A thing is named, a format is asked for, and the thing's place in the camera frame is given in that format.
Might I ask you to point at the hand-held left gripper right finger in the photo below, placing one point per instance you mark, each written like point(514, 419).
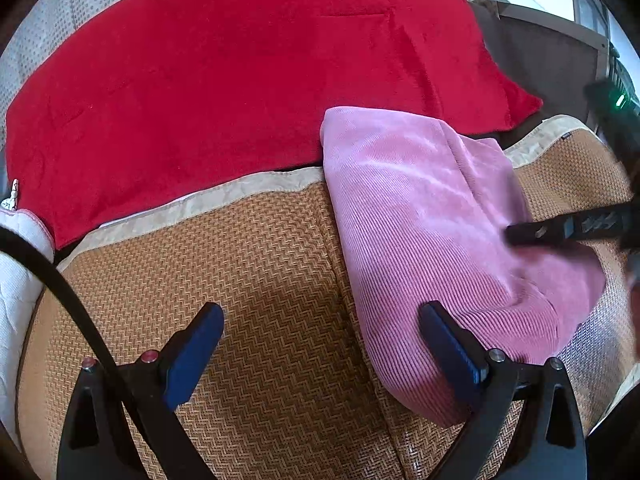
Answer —
point(452, 345)

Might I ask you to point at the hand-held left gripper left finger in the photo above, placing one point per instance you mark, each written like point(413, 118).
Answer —
point(195, 350)

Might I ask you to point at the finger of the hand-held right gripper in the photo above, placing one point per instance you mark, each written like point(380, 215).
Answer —
point(555, 228)

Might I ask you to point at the dark brown cushion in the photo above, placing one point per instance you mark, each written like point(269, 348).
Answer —
point(540, 55)

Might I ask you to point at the woven rattan mat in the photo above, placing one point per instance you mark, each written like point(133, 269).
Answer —
point(270, 270)

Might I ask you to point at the white quilted blanket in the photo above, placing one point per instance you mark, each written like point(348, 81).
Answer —
point(20, 280)

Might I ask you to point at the small white patterned tag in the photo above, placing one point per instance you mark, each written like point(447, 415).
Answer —
point(11, 195)

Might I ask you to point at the red fleece blanket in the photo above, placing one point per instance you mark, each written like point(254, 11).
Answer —
point(240, 90)

